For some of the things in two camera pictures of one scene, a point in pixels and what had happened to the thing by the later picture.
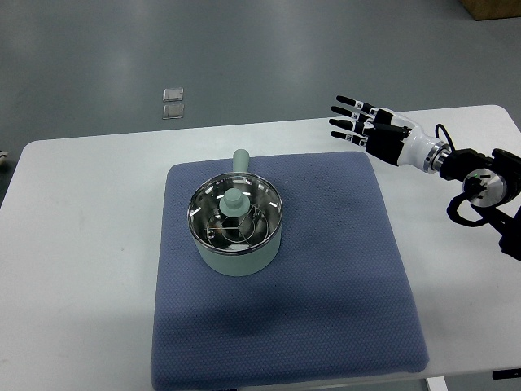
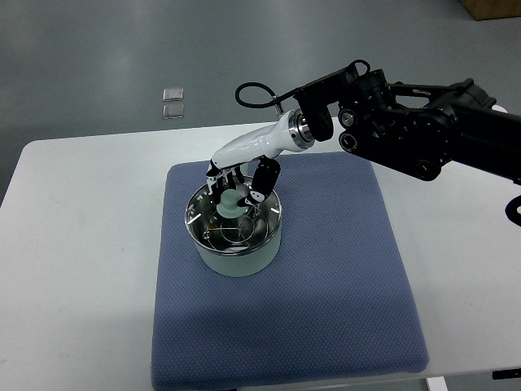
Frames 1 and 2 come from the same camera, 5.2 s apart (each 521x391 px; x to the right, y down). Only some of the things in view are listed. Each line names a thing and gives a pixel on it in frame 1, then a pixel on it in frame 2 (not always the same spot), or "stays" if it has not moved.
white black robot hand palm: x=391 y=137 -> x=287 y=134
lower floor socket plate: x=173 y=111 stays
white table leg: x=437 y=384 stays
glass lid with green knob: x=235 y=213 stays
